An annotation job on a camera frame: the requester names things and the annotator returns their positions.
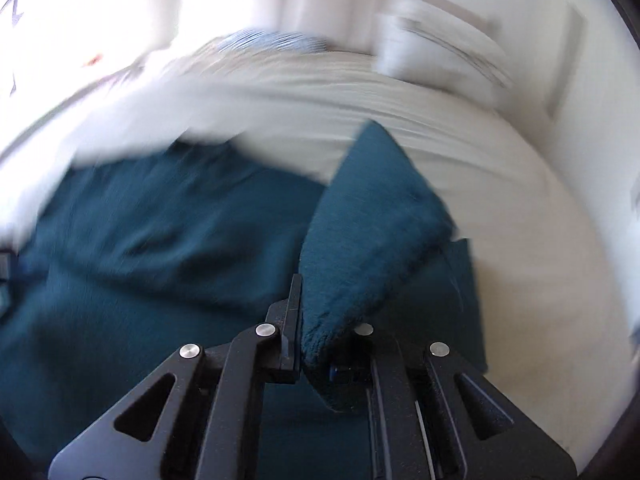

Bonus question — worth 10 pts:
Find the white pillow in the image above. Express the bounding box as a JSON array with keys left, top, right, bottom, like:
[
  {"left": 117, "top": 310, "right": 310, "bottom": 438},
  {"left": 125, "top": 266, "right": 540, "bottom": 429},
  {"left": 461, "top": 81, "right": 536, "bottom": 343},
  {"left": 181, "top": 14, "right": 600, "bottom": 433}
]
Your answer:
[{"left": 375, "top": 0, "right": 512, "bottom": 97}]

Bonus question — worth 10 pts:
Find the white padded headboard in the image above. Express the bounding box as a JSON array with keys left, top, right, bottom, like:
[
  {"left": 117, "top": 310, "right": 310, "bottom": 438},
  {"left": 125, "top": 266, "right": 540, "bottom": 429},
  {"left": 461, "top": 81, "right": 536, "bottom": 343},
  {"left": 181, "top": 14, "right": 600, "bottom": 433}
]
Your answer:
[{"left": 252, "top": 0, "right": 493, "bottom": 48}]

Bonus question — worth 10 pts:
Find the teal fleece garment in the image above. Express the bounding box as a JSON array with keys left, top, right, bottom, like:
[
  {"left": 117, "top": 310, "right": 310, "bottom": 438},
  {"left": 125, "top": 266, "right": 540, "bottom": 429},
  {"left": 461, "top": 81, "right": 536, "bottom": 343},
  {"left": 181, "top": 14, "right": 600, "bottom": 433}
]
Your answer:
[{"left": 0, "top": 122, "right": 488, "bottom": 480}]

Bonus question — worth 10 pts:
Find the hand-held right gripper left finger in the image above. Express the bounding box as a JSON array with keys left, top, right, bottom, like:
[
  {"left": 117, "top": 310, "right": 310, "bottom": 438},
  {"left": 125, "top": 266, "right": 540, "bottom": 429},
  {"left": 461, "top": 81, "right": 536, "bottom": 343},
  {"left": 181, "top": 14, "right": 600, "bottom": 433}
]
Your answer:
[{"left": 47, "top": 274, "right": 305, "bottom": 480}]

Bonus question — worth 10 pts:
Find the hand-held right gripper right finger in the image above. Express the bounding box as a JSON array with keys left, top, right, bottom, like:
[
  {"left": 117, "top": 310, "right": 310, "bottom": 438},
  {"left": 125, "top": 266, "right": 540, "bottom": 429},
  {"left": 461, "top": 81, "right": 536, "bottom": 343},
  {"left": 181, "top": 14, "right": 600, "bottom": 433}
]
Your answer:
[{"left": 327, "top": 322, "right": 578, "bottom": 480}]

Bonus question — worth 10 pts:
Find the zebra striped pillow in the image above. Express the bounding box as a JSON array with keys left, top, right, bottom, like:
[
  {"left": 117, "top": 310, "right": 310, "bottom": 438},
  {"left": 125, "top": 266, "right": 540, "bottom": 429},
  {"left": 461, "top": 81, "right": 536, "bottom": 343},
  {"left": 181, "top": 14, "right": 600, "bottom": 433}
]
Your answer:
[{"left": 220, "top": 29, "right": 332, "bottom": 54}]

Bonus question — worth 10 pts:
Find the bed with cream sheet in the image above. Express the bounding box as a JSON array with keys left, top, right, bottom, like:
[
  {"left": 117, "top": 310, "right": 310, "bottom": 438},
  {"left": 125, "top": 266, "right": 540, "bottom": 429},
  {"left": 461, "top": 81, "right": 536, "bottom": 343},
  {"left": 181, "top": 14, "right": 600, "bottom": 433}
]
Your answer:
[{"left": 0, "top": 35, "right": 636, "bottom": 476}]

